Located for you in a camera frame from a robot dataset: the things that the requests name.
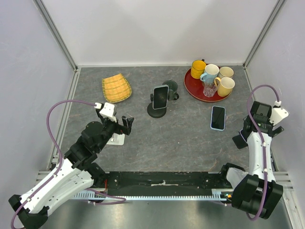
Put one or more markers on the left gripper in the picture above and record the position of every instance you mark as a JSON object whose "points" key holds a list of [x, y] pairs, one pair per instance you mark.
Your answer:
{"points": [[126, 128]]}

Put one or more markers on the black round phone stand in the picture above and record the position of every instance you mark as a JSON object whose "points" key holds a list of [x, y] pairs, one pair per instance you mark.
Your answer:
{"points": [[155, 113]]}

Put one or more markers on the clear case phone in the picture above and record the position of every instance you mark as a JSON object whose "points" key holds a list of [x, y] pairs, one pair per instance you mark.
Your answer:
{"points": [[160, 96]]}

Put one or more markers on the red round tray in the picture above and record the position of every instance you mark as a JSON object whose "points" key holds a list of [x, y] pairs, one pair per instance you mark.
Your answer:
{"points": [[195, 89]]}

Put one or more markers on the light blue case phone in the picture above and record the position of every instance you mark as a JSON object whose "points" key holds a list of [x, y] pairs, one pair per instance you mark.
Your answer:
{"points": [[217, 118]]}

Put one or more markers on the purple case phone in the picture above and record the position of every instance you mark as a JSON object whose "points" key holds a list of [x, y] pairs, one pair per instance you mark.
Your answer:
{"points": [[244, 134]]}

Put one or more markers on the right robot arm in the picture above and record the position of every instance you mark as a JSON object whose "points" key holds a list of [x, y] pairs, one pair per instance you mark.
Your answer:
{"points": [[256, 191]]}

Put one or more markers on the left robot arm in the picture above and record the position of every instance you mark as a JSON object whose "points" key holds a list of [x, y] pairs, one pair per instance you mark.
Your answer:
{"points": [[75, 172]]}

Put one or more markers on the white phone stand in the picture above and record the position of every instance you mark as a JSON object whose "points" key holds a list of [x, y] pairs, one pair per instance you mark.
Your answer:
{"points": [[116, 139]]}

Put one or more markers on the yellow woven basket tray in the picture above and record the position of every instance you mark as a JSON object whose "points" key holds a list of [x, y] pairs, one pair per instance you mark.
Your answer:
{"points": [[116, 88]]}

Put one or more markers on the dark green mug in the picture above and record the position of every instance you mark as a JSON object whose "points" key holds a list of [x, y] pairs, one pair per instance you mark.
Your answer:
{"points": [[173, 87]]}

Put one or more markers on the clear drinking glass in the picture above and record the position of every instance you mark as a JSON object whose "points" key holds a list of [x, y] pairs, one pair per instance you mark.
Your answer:
{"points": [[209, 89]]}

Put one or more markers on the white light blue mug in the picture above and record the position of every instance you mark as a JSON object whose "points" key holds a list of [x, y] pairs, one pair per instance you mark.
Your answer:
{"points": [[210, 73]]}

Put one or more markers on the pale yellow mug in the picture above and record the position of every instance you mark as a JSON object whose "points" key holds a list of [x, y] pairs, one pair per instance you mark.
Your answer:
{"points": [[224, 86]]}

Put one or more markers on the cream mug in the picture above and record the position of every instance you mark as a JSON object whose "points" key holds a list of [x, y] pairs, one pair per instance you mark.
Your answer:
{"points": [[226, 71]]}

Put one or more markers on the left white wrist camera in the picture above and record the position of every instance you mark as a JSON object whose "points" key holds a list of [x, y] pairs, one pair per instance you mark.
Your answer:
{"points": [[106, 111]]}

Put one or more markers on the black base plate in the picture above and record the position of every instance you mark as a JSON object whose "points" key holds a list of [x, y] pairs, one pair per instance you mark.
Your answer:
{"points": [[161, 184]]}

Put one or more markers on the light blue cable duct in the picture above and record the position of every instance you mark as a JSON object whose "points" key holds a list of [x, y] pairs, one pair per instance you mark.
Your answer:
{"points": [[214, 196]]}

